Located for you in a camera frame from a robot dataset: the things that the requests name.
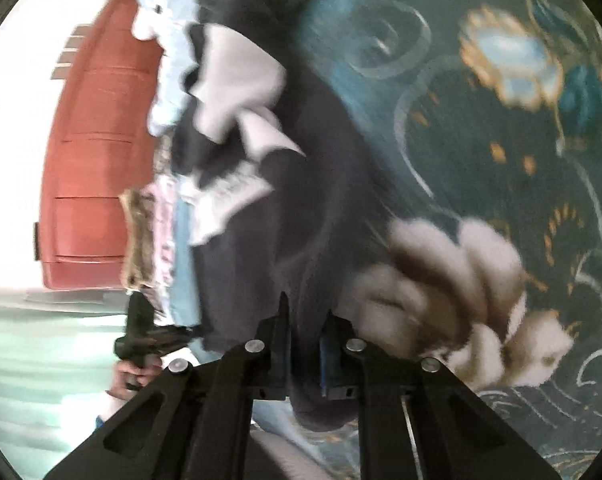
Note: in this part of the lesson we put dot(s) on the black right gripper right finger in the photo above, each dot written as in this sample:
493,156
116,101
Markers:
417,420

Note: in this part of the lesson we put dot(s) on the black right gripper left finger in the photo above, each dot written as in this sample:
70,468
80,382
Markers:
192,423

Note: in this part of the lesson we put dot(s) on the dark navy white jacket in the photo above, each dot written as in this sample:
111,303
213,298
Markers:
283,191

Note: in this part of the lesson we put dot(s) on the person's left hand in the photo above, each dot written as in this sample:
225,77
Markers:
128,378

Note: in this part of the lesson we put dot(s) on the green curtain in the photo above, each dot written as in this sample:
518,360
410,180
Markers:
56,362

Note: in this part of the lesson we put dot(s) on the olive fleece folded garment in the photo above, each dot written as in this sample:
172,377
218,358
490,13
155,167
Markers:
138,267

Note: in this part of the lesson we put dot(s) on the pink folded garment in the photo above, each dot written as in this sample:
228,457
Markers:
163,192

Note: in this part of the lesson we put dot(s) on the red wooden headboard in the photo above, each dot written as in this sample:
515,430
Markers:
98,147

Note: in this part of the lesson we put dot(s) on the teal floral blanket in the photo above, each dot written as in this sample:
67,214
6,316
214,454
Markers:
492,109

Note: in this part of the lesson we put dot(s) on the grey daisy print quilt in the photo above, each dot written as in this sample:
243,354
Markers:
168,22

